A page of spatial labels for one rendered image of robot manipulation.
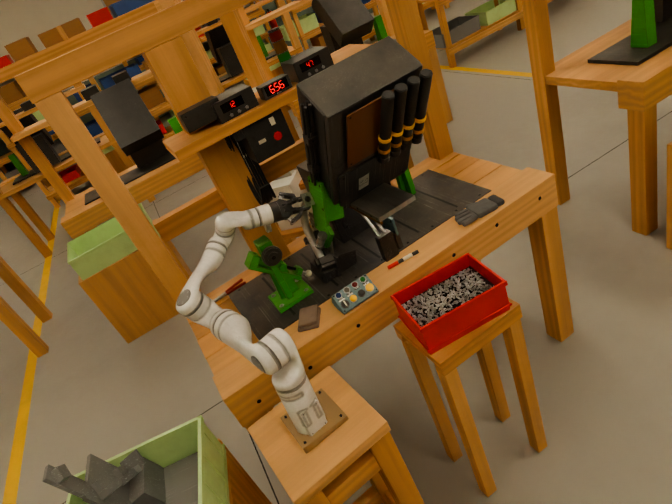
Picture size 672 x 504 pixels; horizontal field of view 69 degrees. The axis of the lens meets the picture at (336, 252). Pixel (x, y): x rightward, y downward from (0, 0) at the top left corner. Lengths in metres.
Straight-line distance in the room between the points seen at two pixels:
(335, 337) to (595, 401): 1.22
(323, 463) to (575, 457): 1.18
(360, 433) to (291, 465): 0.21
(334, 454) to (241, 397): 0.42
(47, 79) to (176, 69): 0.40
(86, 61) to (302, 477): 1.45
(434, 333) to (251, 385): 0.61
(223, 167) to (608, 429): 1.86
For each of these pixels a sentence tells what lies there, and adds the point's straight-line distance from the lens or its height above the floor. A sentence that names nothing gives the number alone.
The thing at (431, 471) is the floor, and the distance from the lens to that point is 2.33.
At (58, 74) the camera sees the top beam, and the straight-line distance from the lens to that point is 1.90.
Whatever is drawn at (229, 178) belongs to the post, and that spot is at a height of 1.32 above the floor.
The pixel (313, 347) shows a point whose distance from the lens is 1.70.
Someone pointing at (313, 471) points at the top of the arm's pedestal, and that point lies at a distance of 1.43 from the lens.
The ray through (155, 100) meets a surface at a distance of 8.64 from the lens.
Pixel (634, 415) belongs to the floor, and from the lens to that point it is 2.41.
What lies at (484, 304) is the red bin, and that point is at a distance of 1.61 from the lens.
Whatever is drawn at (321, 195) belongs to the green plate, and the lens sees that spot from 1.77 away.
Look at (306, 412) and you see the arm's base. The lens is 1.41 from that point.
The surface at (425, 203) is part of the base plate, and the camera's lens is 2.15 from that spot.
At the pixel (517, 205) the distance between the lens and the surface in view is 2.03.
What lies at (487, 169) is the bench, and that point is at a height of 0.88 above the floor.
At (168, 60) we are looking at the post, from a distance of 1.93.
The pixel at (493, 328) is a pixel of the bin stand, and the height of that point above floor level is 0.78.
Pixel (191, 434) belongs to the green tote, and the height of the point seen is 0.92.
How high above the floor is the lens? 1.96
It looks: 31 degrees down
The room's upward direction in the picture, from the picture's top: 24 degrees counter-clockwise
